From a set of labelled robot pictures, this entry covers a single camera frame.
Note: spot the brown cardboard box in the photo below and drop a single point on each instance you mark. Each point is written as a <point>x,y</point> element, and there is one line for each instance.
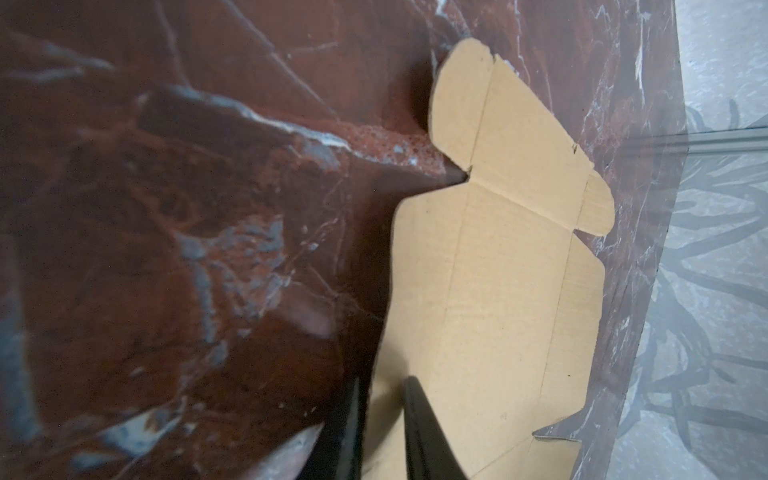
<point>496,301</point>

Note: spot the aluminium cage frame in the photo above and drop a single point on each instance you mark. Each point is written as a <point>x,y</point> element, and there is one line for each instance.
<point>714,143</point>

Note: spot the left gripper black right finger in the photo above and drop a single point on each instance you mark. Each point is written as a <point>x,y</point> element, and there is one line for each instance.
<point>428,453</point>

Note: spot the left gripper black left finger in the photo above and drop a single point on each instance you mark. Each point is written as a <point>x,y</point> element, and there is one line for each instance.
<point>337,452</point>

